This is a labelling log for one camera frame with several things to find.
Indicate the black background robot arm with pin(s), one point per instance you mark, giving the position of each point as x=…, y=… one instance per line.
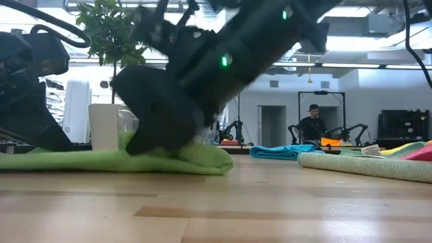
x=239, y=130
x=291, y=130
x=359, y=127

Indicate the blue microfiber towel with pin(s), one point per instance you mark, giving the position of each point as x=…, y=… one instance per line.
x=280, y=152

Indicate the white round column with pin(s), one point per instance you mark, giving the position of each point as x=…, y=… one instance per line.
x=77, y=111

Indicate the black gantry frame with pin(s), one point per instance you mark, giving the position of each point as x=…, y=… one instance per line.
x=320, y=92

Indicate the orange cloth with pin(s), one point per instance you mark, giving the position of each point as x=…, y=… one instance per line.
x=330, y=141

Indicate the white planter pot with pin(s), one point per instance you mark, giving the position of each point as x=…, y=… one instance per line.
x=103, y=128

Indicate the black cabinet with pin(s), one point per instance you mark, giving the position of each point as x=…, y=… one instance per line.
x=401, y=125

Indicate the green leafy tree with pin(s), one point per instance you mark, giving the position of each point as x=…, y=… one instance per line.
x=108, y=30

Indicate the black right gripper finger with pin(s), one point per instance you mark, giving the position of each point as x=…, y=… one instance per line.
x=158, y=111

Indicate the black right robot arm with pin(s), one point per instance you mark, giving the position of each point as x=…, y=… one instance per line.
x=270, y=30

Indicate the bright green microfiber towel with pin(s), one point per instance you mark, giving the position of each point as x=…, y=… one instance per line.
x=84, y=162

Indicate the clear plastic bin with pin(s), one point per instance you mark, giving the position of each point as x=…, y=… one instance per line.
x=127, y=123

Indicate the pink microfiber towel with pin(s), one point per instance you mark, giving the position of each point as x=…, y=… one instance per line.
x=422, y=154

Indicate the yellow microfiber towel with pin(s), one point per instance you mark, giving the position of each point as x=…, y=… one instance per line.
x=393, y=150

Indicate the pale green waffle towel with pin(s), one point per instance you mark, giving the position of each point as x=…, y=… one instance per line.
x=364, y=167

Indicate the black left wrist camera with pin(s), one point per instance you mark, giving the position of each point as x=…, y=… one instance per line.
x=44, y=54

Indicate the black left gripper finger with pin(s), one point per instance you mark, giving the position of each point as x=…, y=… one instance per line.
x=27, y=114

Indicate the person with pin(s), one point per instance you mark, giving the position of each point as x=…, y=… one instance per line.
x=312, y=128

